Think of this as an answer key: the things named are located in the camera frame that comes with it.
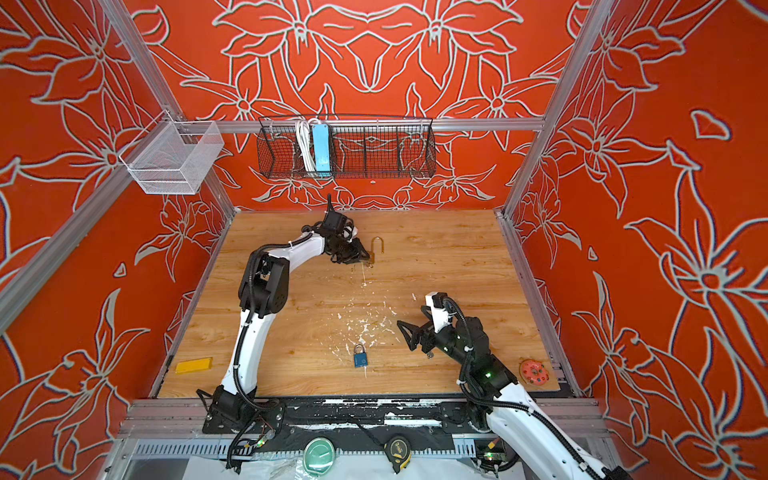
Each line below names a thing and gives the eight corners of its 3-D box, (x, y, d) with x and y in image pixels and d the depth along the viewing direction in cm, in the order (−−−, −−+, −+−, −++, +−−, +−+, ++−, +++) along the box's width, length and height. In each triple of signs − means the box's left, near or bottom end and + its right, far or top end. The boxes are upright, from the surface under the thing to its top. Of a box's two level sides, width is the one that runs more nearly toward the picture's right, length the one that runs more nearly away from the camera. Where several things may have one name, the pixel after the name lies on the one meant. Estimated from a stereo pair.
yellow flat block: (178, 374, 82) (173, 372, 81) (181, 363, 84) (177, 360, 83) (211, 369, 83) (207, 367, 81) (213, 358, 85) (210, 356, 83)
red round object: (519, 380, 81) (524, 377, 78) (519, 360, 84) (523, 356, 81) (544, 388, 79) (550, 385, 77) (543, 367, 83) (548, 363, 80)
